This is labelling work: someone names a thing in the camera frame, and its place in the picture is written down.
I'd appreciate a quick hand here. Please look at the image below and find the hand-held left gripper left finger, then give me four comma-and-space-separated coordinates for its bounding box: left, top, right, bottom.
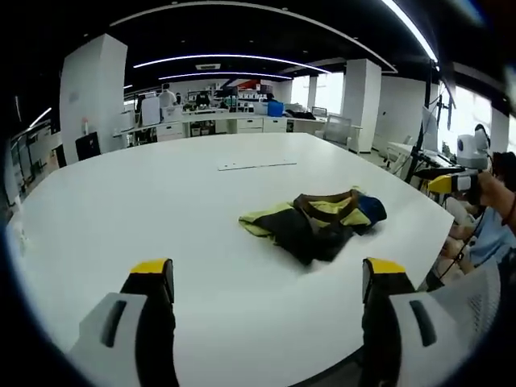
67, 257, 181, 387

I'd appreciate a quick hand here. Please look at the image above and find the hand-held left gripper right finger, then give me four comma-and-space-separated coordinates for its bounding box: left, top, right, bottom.
360, 256, 449, 387

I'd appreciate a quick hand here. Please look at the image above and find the yellow and black garment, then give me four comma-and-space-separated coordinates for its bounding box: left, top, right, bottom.
238, 186, 389, 268

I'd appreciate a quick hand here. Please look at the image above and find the person's right hand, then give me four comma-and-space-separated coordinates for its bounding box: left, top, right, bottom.
469, 169, 516, 221

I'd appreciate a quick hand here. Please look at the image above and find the black stand with monitor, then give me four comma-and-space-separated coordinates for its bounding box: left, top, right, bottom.
404, 93, 456, 185

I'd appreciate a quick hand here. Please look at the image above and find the person's light blue shirt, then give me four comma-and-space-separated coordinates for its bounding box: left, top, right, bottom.
467, 208, 516, 268

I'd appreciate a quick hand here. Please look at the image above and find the white mesh chair back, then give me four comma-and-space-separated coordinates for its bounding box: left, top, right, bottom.
418, 257, 501, 347

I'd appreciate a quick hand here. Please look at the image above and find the white mesh office chair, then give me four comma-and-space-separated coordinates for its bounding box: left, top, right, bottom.
323, 114, 352, 143

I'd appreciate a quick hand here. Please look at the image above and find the black office chair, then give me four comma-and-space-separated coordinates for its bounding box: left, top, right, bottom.
75, 131, 102, 162

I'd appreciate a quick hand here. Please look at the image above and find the white table cover strip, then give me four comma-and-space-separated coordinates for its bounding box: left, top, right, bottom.
217, 160, 298, 172

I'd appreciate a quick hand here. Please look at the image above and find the white whiteboard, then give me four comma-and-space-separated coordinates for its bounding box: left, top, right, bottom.
140, 98, 163, 127

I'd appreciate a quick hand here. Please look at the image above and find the long white counter desk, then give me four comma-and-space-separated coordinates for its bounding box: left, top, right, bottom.
120, 106, 328, 142

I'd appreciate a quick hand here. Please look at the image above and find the thin black cable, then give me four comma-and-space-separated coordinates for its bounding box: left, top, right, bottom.
438, 217, 485, 280

